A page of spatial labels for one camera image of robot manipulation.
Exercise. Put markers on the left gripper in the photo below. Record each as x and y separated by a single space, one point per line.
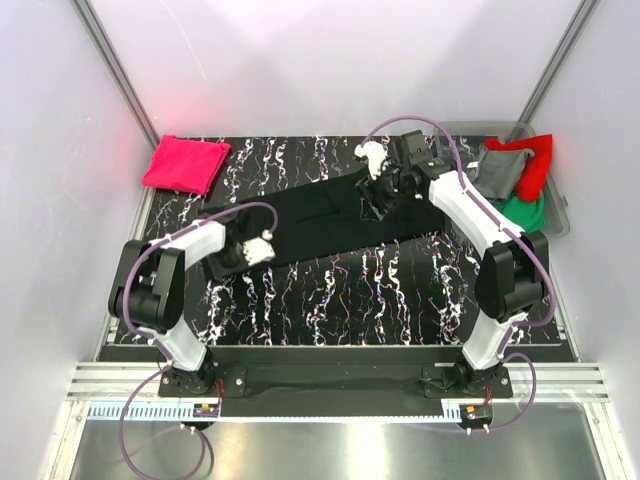
220 272

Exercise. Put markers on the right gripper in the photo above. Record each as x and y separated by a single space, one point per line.
368 189

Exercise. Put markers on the black t-shirt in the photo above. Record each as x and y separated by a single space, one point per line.
321 219

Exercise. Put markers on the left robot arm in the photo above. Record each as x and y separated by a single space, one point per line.
147 293

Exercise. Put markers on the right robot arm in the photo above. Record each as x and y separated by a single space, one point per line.
513 274

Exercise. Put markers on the pink folded t-shirt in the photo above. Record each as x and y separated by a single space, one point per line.
186 166

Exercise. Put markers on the clear plastic bin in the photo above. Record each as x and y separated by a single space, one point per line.
469 135

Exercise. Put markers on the grey t-shirt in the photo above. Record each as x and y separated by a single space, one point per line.
494 174

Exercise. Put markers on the green t-shirt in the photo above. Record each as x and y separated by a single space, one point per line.
528 215

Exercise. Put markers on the red t-shirt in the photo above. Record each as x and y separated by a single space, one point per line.
530 185

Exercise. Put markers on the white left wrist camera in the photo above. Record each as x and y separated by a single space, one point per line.
258 249

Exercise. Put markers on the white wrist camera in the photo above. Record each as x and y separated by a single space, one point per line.
258 249
375 156

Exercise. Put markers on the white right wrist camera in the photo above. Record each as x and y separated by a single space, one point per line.
375 156

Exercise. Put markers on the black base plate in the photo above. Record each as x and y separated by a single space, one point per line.
281 405

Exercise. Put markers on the aluminium frame rail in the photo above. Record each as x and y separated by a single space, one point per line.
556 382

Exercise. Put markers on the right aluminium corner post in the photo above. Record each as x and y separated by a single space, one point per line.
568 40

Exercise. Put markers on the aluminium corner post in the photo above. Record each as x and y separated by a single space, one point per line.
107 52
568 40

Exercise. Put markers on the left aluminium corner post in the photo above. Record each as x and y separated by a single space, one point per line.
107 52

